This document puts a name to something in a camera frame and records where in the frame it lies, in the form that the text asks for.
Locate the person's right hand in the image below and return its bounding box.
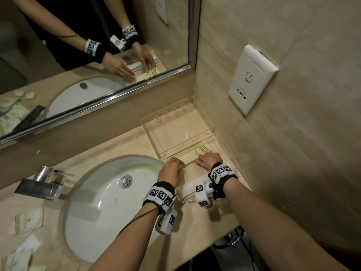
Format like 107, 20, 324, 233
197, 152, 223, 170

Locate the person's left hand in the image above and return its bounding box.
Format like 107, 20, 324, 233
157, 157, 186, 188

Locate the cream striped packet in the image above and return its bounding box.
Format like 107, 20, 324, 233
179, 146, 212, 167

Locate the person's left forearm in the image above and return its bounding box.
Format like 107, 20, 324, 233
88, 204, 160, 271

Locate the person's right forearm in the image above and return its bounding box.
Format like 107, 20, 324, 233
222, 180, 351, 271

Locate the black marker wristband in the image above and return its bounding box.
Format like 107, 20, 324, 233
208, 162, 239, 199
142, 181, 177, 215

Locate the clear acrylic tray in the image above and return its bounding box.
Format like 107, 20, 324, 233
140, 96, 241, 203

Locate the chrome drain pipe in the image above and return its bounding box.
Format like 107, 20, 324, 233
213, 227, 249, 249

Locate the white oval sink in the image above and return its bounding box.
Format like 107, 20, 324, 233
64, 155, 170, 264

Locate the chrome faucet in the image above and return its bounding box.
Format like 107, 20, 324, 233
14, 165, 64, 201

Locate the cream amenity packet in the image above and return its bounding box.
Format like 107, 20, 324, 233
0, 249, 33, 271
14, 207, 45, 236

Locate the white amenity packet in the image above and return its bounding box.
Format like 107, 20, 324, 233
15, 234, 42, 253

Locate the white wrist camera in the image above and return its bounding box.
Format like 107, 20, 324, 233
155, 208, 178, 235
194, 180, 215, 208

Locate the thin black cable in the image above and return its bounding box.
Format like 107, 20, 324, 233
116, 194, 177, 238

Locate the white wall outlet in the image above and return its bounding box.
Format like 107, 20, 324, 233
228, 44, 280, 116

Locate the framed wall mirror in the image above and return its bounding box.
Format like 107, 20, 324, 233
0, 0, 202, 148

